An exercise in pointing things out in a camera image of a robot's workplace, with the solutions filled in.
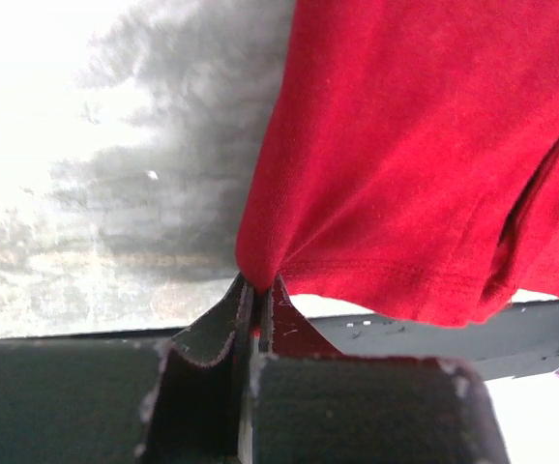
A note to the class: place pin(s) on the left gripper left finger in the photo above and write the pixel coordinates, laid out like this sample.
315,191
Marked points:
131,397

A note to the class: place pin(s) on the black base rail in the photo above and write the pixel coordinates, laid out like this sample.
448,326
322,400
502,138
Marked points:
520,341

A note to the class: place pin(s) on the dark red t shirt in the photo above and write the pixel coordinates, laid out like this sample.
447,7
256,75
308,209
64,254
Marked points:
411,164

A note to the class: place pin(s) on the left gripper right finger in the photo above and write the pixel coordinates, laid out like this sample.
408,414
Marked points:
310,403

